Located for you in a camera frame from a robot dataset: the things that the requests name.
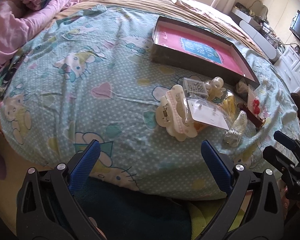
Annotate clear beaded hair clip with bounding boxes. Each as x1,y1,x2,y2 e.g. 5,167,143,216
224,111,248,147

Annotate red bead earrings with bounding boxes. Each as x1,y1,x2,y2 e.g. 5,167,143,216
247,85,264,120

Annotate earring card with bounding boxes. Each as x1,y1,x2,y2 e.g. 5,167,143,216
186,99,231,130

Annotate small clear plastic box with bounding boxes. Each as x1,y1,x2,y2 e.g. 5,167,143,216
183,77,209,100

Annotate cream hair claw clip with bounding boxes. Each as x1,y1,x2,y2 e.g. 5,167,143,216
155,85,198,142

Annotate beige scrunchie in bag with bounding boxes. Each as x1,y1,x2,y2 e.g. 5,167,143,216
235,79,249,98

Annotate white drawer cabinet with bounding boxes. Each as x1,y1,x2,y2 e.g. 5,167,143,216
274,46,300,95

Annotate pink book with blue label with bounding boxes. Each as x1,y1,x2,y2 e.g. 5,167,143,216
155,25,251,77

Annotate white long low bench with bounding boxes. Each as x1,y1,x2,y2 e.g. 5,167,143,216
239,20,280,64

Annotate hello kitty bed sheet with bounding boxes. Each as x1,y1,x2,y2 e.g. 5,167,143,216
0,5,300,199

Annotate dark cardboard tray box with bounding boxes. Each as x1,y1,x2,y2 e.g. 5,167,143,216
150,16,261,90

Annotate tan striped blanket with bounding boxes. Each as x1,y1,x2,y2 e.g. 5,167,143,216
53,0,265,56

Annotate pink quilt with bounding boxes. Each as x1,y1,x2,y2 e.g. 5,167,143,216
0,0,81,73

